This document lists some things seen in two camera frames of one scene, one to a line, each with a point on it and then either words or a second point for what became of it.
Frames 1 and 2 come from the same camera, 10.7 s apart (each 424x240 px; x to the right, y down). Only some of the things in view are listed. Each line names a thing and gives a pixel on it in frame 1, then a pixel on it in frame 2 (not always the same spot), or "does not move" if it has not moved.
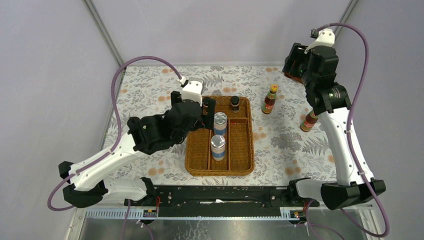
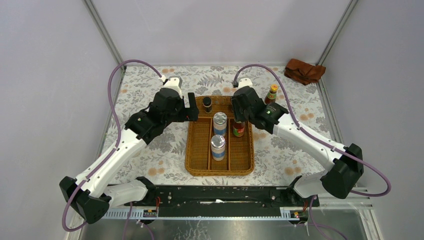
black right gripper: x=297 y=53 → x=237 y=116
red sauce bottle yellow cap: x=270 y=99 does not move
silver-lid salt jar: x=218 y=146 does not move
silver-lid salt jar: x=220 y=120 does not move
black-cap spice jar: x=205 y=106 does not move
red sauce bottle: x=311 y=118 → x=238 y=128
